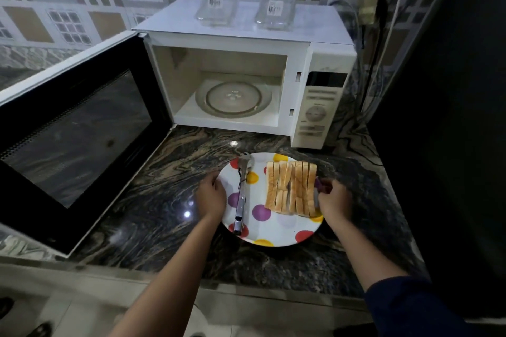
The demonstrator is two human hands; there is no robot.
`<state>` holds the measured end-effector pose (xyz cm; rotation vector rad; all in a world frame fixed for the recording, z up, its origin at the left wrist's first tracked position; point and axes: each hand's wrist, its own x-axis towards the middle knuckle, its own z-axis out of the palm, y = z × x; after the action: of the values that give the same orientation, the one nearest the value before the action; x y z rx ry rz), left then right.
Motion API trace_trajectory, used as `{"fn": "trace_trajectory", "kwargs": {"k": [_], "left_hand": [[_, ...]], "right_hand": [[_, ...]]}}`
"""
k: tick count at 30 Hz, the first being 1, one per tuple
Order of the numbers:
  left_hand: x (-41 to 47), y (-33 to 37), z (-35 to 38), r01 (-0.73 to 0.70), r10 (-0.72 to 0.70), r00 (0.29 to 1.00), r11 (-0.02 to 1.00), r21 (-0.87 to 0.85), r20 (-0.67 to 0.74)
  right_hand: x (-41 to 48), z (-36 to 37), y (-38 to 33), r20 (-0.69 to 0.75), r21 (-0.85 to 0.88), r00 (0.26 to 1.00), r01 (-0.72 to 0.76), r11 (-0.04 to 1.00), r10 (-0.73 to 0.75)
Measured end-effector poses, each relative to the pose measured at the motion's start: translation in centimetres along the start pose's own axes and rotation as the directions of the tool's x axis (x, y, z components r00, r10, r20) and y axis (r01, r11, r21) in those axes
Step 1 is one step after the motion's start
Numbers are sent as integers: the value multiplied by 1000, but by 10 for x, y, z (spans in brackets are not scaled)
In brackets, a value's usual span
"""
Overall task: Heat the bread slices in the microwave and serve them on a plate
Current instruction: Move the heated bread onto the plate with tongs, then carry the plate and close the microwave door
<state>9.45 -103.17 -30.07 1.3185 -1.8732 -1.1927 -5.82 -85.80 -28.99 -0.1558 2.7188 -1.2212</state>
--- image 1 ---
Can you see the metal tongs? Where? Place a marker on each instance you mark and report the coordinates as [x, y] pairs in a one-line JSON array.
[[240, 206]]

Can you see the person's left hand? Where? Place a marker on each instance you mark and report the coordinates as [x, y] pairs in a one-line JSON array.
[[211, 198]]

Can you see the beige kitchen base cabinets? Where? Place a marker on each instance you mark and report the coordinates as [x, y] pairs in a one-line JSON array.
[[79, 293]]

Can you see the person's right hand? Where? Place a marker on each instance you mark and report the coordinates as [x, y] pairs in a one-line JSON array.
[[336, 202]]

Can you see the colourful dotted plate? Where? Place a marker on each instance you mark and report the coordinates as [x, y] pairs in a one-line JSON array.
[[272, 230]]

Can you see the white microwave door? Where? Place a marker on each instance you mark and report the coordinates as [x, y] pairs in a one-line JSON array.
[[79, 143]]

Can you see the stainless steel double-door fridge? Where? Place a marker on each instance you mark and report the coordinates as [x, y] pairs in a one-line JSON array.
[[454, 131]]

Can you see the black shoe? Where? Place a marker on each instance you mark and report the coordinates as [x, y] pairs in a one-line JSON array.
[[41, 330]]

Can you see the person's right forearm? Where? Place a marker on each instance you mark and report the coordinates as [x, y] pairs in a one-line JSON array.
[[363, 254]]

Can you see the white microwave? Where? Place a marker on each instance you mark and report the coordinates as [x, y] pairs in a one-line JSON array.
[[245, 28]]

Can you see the person's left forearm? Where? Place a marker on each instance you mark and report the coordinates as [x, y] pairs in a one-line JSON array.
[[170, 281]]

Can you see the dark blue sleeve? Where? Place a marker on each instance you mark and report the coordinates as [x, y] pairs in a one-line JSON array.
[[411, 309]]

